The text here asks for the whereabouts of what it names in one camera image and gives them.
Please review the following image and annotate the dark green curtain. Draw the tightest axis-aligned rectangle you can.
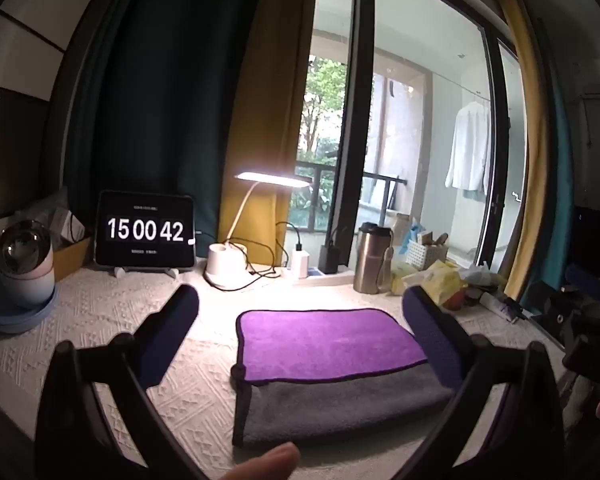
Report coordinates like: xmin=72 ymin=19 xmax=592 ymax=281
xmin=64 ymin=0 xmax=272 ymax=262

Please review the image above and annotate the white power adapter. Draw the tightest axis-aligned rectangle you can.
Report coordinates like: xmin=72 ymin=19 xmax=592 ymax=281
xmin=292 ymin=244 xmax=309 ymax=279

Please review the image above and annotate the black window frame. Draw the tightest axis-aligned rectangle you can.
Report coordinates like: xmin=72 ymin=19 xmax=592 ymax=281
xmin=331 ymin=0 xmax=377 ymax=272

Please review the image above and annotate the purple and grey towel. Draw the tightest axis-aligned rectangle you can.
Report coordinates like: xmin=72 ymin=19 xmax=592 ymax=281
xmin=231 ymin=308 xmax=454 ymax=448

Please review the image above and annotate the black charger block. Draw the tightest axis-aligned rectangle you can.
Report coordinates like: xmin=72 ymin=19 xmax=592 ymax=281
xmin=318 ymin=244 xmax=342 ymax=275

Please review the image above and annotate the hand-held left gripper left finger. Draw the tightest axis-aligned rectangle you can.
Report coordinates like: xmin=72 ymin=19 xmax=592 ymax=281
xmin=34 ymin=284 xmax=208 ymax=480

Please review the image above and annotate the blue plate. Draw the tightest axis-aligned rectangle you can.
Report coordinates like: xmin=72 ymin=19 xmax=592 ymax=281
xmin=0 ymin=285 xmax=59 ymax=334

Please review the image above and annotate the teal curtain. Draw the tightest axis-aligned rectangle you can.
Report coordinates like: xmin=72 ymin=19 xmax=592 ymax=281
xmin=520 ymin=15 xmax=577 ymax=307

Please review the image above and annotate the white desk lamp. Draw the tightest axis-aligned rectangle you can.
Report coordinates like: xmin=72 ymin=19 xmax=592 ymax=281
xmin=203 ymin=170 xmax=312 ymax=291

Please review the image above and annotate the white tube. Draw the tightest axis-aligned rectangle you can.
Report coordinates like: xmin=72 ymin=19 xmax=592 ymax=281
xmin=479 ymin=292 xmax=527 ymax=322

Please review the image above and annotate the stainless steel tumbler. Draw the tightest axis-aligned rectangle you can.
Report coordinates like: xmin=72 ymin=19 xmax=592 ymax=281
xmin=353 ymin=221 xmax=395 ymax=295

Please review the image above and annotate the black balcony railing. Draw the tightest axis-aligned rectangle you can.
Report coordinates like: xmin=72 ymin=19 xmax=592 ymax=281
xmin=289 ymin=162 xmax=407 ymax=234

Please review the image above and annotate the cardboard box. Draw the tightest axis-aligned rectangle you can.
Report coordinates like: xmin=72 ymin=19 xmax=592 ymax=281
xmin=51 ymin=234 xmax=94 ymax=282

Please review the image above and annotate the white tablet stand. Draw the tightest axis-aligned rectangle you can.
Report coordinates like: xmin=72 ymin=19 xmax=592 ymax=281
xmin=111 ymin=266 xmax=182 ymax=279

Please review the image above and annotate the yellow curtain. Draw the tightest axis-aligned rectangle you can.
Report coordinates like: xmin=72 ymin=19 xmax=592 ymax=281
xmin=494 ymin=0 xmax=552 ymax=302
xmin=217 ymin=0 xmax=322 ymax=267

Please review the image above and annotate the person's left hand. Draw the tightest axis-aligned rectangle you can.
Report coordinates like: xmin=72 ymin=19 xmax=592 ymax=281
xmin=214 ymin=442 xmax=302 ymax=480

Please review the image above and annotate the yellow snack packet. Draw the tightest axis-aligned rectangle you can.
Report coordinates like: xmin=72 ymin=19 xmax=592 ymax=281
xmin=391 ymin=259 xmax=469 ymax=307

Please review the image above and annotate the white textured tablecloth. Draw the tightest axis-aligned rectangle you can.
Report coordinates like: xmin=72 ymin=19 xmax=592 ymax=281
xmin=0 ymin=259 xmax=567 ymax=480

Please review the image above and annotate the black tablet with clock display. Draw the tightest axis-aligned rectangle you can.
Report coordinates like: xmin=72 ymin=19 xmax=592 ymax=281
xmin=94 ymin=190 xmax=199 ymax=269

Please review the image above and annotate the white plastic basket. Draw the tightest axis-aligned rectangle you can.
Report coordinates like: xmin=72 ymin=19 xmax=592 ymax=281
xmin=404 ymin=239 xmax=449 ymax=269

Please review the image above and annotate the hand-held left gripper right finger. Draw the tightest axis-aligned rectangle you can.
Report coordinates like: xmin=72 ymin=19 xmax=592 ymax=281
xmin=395 ymin=286 xmax=566 ymax=480

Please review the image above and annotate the white hanging shirt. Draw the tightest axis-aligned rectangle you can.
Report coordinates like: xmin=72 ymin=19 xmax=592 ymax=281
xmin=444 ymin=99 xmax=494 ymax=194

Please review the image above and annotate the black cable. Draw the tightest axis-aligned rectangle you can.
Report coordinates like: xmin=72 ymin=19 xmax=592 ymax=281
xmin=240 ymin=221 xmax=306 ymax=286

